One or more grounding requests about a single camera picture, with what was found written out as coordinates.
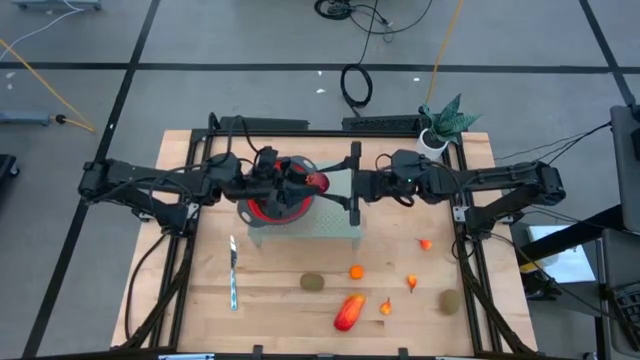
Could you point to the red collapsible bowl grey rim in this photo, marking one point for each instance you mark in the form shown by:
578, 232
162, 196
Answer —
256, 212

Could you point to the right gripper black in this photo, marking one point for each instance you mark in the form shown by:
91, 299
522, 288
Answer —
375, 186

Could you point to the black floor object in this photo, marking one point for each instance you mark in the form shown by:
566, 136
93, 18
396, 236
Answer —
6, 165

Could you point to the brown kiwi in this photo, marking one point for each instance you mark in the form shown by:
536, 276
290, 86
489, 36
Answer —
450, 301
312, 282

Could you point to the red mango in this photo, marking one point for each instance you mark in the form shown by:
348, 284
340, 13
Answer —
349, 312

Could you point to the black box behind table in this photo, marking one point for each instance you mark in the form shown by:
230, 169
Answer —
262, 123
380, 123

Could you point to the white sheet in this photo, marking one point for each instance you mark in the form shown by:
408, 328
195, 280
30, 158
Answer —
565, 255

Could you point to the dark red pomegranate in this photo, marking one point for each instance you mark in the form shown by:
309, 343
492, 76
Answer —
319, 183

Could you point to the grey floor strip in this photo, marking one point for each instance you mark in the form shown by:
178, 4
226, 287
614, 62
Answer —
25, 118
55, 4

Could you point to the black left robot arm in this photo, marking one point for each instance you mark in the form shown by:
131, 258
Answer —
145, 180

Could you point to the small orange tangerine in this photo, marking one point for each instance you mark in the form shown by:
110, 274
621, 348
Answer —
356, 272

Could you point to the potted plant white pot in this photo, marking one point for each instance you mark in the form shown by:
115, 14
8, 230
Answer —
442, 125

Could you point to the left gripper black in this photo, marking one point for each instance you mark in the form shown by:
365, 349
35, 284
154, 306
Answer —
260, 187

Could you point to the small black edge bracket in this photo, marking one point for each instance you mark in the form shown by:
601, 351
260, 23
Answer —
257, 351
402, 353

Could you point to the green perforated metal shelf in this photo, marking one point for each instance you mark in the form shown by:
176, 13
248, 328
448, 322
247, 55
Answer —
332, 220

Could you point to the black keyboard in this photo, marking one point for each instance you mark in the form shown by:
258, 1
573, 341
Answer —
627, 302

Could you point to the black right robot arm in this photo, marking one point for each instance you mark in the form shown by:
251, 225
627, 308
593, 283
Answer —
500, 177

